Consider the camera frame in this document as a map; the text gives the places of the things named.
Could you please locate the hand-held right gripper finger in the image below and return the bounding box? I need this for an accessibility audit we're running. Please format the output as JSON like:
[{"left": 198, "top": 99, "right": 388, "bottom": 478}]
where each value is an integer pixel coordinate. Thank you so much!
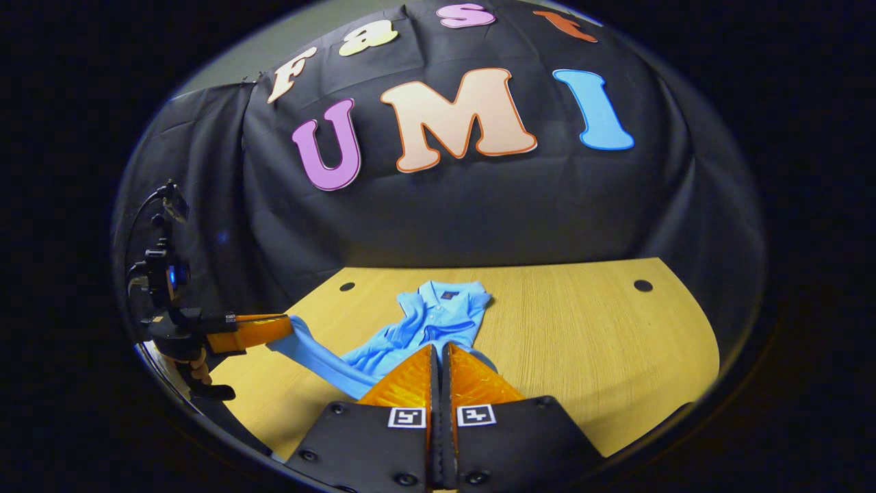
[
  {"left": 284, "top": 344, "right": 439, "bottom": 491},
  {"left": 441, "top": 342, "right": 607, "bottom": 491}
]

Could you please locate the light blue T-shirt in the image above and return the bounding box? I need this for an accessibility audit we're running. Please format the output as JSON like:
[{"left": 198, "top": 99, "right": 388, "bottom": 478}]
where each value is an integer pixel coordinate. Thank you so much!
[{"left": 267, "top": 279, "right": 499, "bottom": 401}]

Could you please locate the black backdrop cloth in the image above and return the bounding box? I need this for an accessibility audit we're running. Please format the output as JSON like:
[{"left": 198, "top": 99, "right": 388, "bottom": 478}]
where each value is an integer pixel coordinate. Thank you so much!
[{"left": 113, "top": 0, "right": 767, "bottom": 357}]

